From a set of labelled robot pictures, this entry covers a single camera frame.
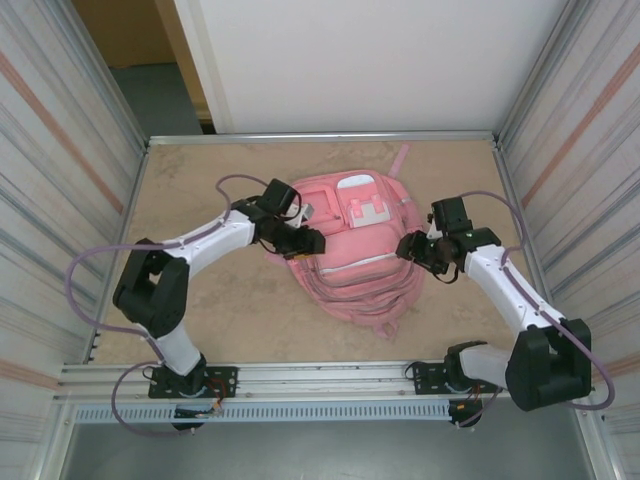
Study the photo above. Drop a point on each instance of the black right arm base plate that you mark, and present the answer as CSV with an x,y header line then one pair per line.
x,y
422,375

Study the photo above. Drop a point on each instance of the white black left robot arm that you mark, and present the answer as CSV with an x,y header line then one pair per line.
x,y
210,235

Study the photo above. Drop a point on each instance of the white door frame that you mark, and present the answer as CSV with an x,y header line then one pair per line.
x,y
200,60

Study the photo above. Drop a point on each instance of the aluminium table frame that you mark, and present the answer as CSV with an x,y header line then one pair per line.
x,y
320,135

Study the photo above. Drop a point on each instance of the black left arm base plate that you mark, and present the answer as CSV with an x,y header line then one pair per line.
x,y
225,375

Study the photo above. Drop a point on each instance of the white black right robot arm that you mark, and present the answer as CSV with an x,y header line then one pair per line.
x,y
505,285

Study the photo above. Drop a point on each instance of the pink school backpack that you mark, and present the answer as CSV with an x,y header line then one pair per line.
x,y
360,265

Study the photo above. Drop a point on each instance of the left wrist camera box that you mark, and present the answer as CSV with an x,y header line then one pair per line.
x,y
306,212

